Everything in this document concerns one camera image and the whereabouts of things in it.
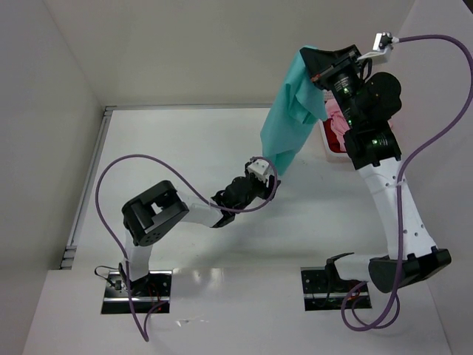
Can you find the pink t shirt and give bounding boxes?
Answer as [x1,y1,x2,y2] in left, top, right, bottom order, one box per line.
[325,99,350,138]

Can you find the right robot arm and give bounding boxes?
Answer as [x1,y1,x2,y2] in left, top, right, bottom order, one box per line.
[299,45,452,294]

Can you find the teal t shirt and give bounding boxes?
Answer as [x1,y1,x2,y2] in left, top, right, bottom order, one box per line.
[260,52,327,176]

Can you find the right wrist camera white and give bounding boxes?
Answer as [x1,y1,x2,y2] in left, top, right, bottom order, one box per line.
[358,32,399,65]

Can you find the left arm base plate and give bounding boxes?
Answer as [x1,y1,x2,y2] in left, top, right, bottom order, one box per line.
[101,270,172,315]

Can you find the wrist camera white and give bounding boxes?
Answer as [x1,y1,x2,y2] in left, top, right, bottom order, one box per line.
[358,32,399,65]
[245,157,273,183]

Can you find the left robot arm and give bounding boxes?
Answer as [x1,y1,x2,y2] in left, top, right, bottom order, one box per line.
[119,168,280,295]

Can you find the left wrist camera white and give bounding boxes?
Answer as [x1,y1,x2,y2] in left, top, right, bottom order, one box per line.
[245,157,273,183]

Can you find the white plastic basket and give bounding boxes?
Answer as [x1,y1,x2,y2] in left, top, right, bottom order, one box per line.
[319,98,351,163]

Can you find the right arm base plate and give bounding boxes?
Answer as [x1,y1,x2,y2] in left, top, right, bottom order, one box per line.
[301,267,372,311]

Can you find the red t shirt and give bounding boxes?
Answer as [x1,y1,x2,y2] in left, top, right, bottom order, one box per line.
[319,118,347,156]

